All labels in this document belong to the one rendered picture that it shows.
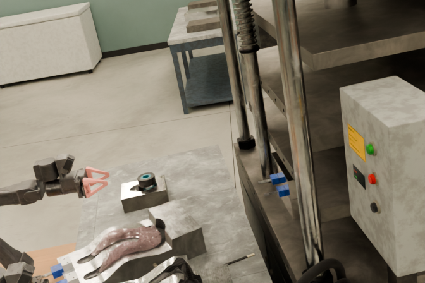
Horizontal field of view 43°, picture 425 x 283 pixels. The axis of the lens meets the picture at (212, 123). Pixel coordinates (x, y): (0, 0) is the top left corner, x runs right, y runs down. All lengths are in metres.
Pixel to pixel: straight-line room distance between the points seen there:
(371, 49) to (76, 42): 6.76
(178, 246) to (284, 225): 0.44
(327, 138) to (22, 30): 6.96
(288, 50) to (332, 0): 0.66
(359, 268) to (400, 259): 0.53
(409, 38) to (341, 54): 0.20
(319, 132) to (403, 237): 0.45
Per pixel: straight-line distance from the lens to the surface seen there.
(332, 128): 1.67
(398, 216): 1.33
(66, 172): 1.83
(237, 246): 2.05
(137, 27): 8.77
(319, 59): 1.56
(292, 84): 1.49
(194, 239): 2.00
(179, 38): 5.49
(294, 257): 1.98
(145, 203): 2.41
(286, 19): 1.44
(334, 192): 1.83
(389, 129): 1.22
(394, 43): 1.63
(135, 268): 1.97
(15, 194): 1.89
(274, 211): 2.24
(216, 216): 2.25
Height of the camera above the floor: 1.97
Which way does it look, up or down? 22 degrees down
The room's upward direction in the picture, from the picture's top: 11 degrees counter-clockwise
